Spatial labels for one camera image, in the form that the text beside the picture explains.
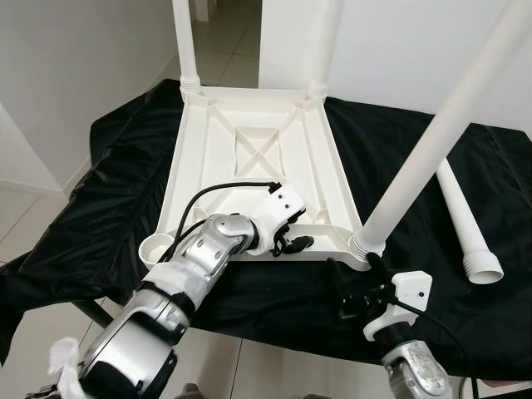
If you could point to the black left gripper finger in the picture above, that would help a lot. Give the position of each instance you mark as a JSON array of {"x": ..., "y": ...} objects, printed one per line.
[
  {"x": 299, "y": 243},
  {"x": 296, "y": 218}
]

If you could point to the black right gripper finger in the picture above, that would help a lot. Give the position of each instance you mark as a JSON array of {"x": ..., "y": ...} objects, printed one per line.
[
  {"x": 339, "y": 276},
  {"x": 376, "y": 266}
]

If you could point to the white plastic table leg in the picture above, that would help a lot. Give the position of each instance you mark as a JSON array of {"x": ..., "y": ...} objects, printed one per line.
[
  {"x": 465, "y": 224},
  {"x": 327, "y": 41},
  {"x": 440, "y": 133},
  {"x": 184, "y": 41}
]

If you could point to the white plastic table top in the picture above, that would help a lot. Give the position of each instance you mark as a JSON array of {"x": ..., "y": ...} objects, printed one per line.
[{"x": 208, "y": 150}]

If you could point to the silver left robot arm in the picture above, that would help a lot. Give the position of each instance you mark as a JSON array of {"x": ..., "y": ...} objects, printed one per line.
[{"x": 199, "y": 249}]

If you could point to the grey robot right leg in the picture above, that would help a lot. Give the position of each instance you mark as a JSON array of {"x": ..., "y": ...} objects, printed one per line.
[{"x": 316, "y": 396}]

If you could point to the grey robot leg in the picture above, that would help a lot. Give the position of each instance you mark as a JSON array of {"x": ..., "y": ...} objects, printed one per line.
[
  {"x": 316, "y": 396},
  {"x": 189, "y": 392}
]

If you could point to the black cloth table cover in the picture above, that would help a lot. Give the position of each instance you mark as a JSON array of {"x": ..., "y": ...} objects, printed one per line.
[{"x": 482, "y": 332}]

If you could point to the grey robot left leg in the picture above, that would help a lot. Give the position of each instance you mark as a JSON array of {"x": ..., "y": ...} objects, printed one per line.
[{"x": 189, "y": 392}]

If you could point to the crumpled white plastic wrap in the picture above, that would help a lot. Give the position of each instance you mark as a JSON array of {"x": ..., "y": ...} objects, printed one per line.
[{"x": 62, "y": 357}]

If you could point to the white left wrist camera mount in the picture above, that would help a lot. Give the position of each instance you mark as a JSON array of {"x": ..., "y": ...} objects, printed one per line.
[{"x": 283, "y": 204}]

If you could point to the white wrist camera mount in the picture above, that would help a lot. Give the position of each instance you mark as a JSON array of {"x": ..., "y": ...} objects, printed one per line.
[
  {"x": 283, "y": 204},
  {"x": 411, "y": 291}
]

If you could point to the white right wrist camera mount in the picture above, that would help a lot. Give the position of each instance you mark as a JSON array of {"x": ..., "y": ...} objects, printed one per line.
[{"x": 411, "y": 291}]

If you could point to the black metal table frame bar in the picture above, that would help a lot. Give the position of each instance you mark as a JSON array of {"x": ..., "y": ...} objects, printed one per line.
[{"x": 96, "y": 312}]

